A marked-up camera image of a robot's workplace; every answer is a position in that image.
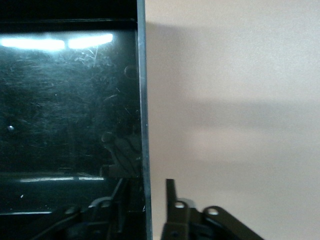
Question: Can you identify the brown table cover mat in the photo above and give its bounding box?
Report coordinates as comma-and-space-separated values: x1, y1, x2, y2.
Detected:
144, 0, 320, 240

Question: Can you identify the black plastic tray box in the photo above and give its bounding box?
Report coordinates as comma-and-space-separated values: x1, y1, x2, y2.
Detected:
0, 0, 153, 240

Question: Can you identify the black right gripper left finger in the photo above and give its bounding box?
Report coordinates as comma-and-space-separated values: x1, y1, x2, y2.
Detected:
32, 178, 131, 240

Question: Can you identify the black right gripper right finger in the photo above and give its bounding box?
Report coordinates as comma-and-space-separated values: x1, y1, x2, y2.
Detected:
161, 178, 265, 240

